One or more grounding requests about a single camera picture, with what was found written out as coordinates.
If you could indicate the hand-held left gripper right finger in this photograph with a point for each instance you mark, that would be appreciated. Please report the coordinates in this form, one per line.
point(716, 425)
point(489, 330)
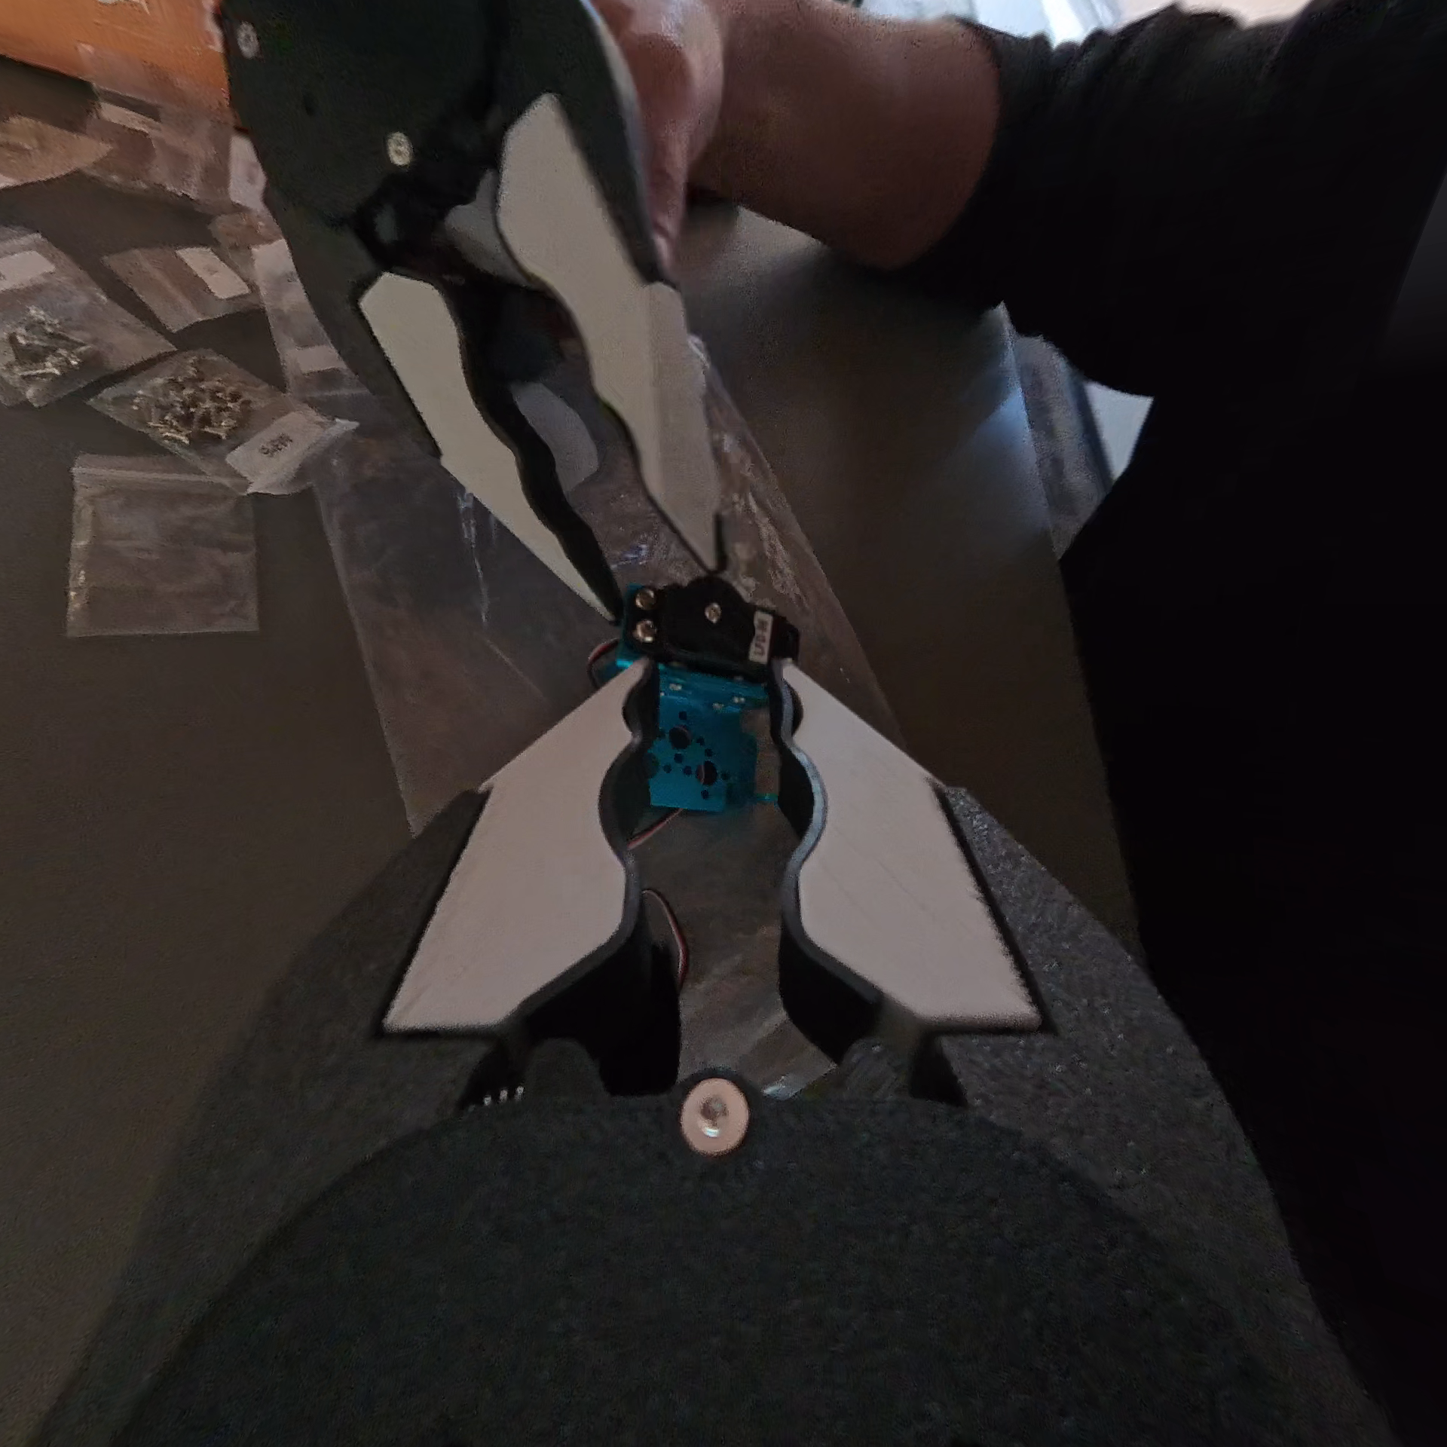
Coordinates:
point(906, 882)

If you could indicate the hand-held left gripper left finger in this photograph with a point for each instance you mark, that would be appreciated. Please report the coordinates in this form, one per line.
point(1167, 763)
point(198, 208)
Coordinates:
point(521, 882)

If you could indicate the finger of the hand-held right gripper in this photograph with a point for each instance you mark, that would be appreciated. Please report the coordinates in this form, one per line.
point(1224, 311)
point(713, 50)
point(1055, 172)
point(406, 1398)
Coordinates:
point(611, 282)
point(442, 372)

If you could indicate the grey desk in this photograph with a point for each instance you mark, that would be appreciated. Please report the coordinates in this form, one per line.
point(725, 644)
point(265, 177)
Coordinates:
point(170, 790)

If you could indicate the blue bracket with black servo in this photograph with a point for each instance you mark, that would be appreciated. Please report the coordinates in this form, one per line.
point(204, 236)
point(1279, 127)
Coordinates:
point(690, 746)

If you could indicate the person's dark-clothed torso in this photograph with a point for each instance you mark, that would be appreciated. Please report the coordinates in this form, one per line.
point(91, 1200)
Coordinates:
point(1300, 904)

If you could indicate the large clear plastic bag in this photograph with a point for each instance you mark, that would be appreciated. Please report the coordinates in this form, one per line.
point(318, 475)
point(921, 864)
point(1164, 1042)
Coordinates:
point(452, 587)

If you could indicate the orange cardboard box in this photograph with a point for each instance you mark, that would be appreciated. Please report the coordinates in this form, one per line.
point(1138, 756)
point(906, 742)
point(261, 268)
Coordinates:
point(68, 44)

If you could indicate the person's right forearm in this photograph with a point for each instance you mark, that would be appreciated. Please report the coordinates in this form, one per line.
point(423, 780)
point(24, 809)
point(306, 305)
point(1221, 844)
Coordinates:
point(1131, 168)

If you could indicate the scattered small screw bags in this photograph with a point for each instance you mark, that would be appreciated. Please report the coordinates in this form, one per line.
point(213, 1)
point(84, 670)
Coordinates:
point(182, 401)

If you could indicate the person's right hand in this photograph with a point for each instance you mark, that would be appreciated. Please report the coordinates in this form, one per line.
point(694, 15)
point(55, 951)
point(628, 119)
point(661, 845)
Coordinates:
point(814, 112)

